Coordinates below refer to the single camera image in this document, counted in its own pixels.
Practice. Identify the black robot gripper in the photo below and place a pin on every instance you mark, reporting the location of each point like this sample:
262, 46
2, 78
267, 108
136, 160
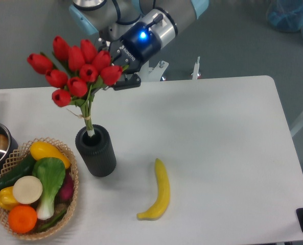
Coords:
132, 50

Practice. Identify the red tulip bouquet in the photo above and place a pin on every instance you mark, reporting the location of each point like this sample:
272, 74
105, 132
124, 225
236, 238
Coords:
86, 70

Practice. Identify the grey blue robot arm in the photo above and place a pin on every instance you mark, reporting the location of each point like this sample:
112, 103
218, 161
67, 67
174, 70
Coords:
112, 19

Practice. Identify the dark grey ribbed vase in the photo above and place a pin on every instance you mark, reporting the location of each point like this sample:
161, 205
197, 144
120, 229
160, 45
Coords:
97, 151

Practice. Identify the yellow squash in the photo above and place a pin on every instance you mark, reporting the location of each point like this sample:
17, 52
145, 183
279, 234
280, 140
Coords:
41, 149

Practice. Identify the green bok choy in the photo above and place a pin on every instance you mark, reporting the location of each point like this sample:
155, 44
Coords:
51, 173

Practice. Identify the dark green cucumber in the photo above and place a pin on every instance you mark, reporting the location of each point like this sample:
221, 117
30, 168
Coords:
24, 168

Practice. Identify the woven wicker basket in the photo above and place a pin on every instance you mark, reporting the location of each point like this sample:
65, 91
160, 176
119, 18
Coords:
14, 159

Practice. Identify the purple red sweet potato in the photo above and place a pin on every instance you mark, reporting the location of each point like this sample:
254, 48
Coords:
67, 189

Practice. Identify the yellow banana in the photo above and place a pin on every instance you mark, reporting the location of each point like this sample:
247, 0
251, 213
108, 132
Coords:
162, 201

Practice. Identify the green chili pepper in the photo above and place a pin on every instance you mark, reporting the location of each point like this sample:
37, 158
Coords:
52, 222

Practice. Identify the blue plastic bag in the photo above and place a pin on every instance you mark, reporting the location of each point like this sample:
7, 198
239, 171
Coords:
286, 16

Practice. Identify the yellow bell pepper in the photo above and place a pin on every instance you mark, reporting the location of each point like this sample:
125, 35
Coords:
7, 199

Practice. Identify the orange fruit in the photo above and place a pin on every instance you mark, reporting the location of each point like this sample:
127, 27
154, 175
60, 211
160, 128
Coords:
22, 219

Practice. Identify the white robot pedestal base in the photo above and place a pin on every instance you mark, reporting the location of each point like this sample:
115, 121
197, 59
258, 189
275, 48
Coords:
157, 73

